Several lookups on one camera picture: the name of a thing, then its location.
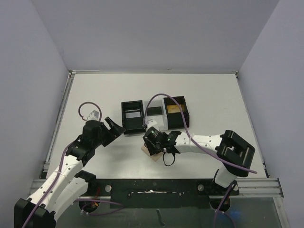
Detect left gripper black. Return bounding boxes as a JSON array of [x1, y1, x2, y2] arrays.
[[93, 117, 125, 148]]

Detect black white card tray organizer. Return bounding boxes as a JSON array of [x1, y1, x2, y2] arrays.
[[121, 96, 190, 135]]

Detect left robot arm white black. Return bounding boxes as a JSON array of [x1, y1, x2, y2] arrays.
[[14, 117, 125, 228]]

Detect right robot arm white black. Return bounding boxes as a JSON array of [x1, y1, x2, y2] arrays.
[[143, 127, 257, 194]]

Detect gold card in tray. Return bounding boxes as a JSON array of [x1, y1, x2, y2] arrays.
[[167, 104, 185, 114]]

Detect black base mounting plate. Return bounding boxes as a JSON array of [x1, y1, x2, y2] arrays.
[[81, 179, 228, 209]]

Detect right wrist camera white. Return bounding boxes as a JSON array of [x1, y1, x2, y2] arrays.
[[143, 120, 159, 130]]

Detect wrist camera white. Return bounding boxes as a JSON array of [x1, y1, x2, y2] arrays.
[[87, 110, 99, 121], [143, 120, 159, 130]]

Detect black strap loop on gripper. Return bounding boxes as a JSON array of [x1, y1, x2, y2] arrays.
[[162, 152, 176, 167]]

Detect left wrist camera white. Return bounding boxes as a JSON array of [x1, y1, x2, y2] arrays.
[[87, 110, 99, 121]]

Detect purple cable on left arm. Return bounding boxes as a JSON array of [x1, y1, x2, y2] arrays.
[[21, 101, 124, 228]]

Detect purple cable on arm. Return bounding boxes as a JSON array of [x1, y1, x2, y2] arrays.
[[142, 94, 257, 174], [21, 101, 124, 228]]

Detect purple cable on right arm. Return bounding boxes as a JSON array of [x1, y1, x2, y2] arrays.
[[142, 94, 257, 174]]

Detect aluminium frame rail front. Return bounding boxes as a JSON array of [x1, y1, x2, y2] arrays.
[[27, 177, 285, 200]]

